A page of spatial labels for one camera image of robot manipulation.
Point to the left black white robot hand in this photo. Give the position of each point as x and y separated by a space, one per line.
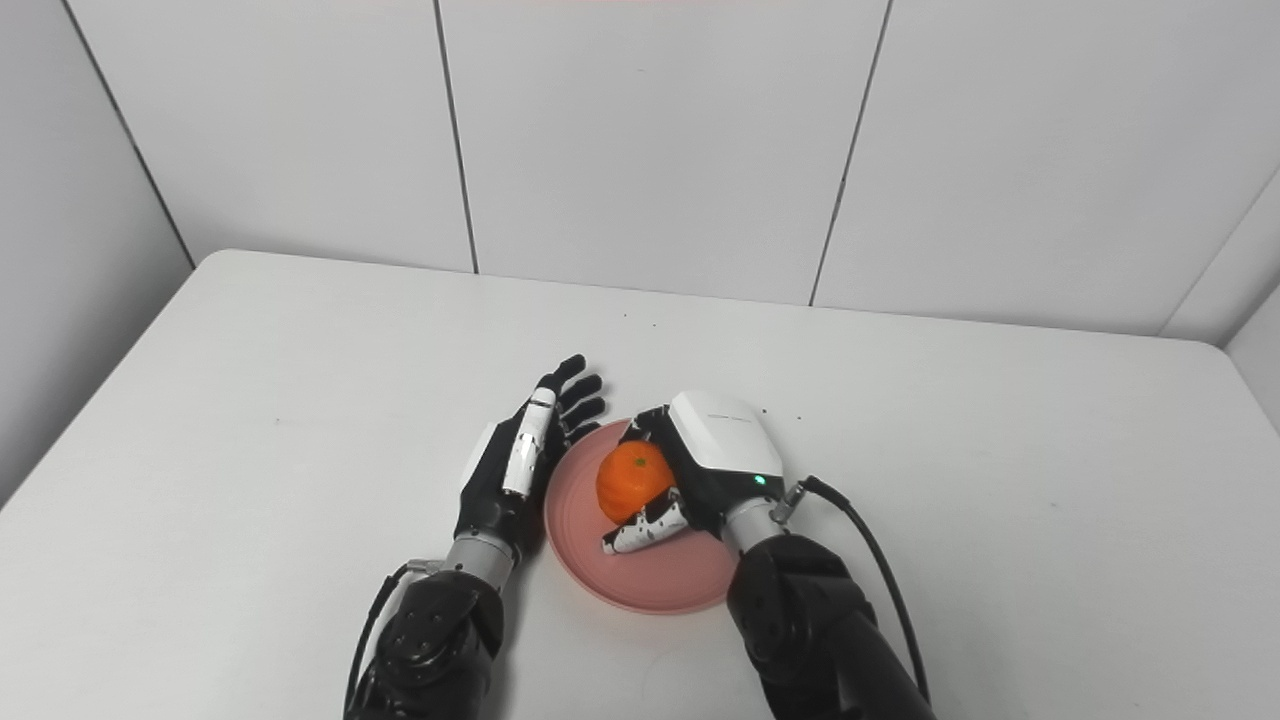
500 480

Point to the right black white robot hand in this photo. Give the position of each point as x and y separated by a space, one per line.
720 450

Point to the pink round plate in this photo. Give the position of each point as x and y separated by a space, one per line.
660 575

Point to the orange fruit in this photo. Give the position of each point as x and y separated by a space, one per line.
632 480

